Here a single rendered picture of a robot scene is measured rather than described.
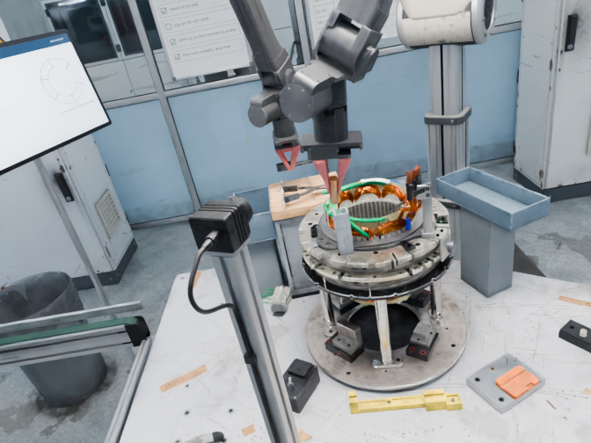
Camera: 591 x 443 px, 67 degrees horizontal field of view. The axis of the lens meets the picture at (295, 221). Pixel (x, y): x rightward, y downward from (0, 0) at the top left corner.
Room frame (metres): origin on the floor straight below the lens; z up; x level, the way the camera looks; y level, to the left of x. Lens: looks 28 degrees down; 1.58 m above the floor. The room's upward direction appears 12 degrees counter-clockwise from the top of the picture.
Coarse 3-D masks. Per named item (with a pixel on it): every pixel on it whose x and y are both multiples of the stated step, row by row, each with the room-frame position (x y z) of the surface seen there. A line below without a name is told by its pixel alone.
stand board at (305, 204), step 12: (300, 180) 1.20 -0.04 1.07; (312, 180) 1.18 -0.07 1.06; (276, 192) 1.15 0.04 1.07; (288, 192) 1.13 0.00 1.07; (300, 192) 1.12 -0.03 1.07; (276, 204) 1.08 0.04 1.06; (288, 204) 1.06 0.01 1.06; (300, 204) 1.05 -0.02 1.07; (312, 204) 1.03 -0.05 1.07; (276, 216) 1.03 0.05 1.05; (288, 216) 1.03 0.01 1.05
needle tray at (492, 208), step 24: (456, 192) 0.96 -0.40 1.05; (480, 192) 0.99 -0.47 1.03; (504, 192) 0.95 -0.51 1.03; (528, 192) 0.88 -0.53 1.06; (480, 216) 0.90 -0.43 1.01; (504, 216) 0.82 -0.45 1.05; (528, 216) 0.81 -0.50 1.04; (480, 240) 0.90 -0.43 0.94; (504, 240) 0.89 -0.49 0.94; (480, 264) 0.90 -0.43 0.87; (504, 264) 0.89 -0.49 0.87; (480, 288) 0.90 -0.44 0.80; (504, 288) 0.89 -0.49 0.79
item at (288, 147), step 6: (282, 144) 1.14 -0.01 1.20; (288, 144) 1.13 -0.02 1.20; (276, 150) 1.13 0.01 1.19; (282, 150) 1.13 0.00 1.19; (288, 150) 1.14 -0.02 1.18; (294, 150) 1.13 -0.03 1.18; (282, 156) 1.13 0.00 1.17; (294, 156) 1.14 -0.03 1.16; (294, 162) 1.14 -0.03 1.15; (288, 168) 1.15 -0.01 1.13; (294, 168) 1.15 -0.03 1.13
